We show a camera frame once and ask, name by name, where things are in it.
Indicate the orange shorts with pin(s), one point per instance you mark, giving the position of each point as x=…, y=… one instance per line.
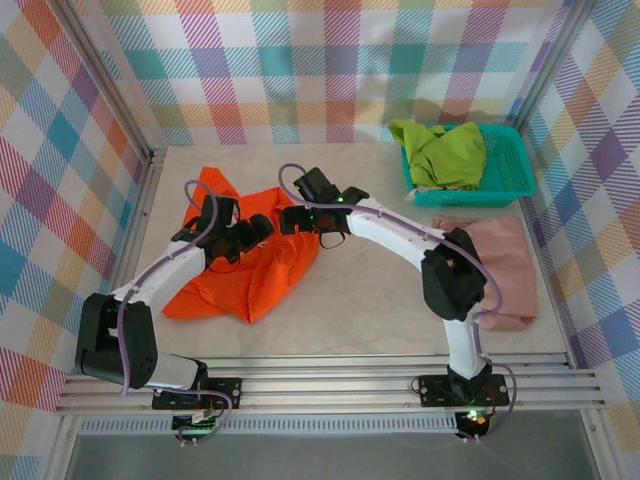
x=250, y=295

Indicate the lime green shorts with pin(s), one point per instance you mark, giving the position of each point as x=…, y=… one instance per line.
x=445, y=155

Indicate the pink shorts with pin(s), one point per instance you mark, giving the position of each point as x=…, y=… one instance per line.
x=505, y=250

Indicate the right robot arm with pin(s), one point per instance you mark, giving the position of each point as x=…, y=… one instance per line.
x=395, y=232

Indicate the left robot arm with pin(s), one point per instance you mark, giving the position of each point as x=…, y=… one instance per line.
x=165, y=275

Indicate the aluminium base beam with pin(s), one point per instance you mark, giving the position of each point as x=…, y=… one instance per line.
x=325, y=385

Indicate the teal plastic basket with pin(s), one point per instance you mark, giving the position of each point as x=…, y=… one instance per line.
x=510, y=170

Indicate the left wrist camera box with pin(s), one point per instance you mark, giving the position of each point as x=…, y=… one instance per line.
x=222, y=210

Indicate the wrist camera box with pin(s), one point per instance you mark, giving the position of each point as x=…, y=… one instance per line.
x=222, y=210
x=315, y=182

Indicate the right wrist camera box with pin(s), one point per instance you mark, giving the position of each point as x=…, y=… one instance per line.
x=315, y=182

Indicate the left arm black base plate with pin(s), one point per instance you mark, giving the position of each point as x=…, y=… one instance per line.
x=225, y=390

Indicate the aluminium frame post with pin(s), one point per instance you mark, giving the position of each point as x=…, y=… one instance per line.
x=550, y=65
x=110, y=85

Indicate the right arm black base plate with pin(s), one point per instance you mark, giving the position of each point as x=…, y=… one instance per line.
x=435, y=390

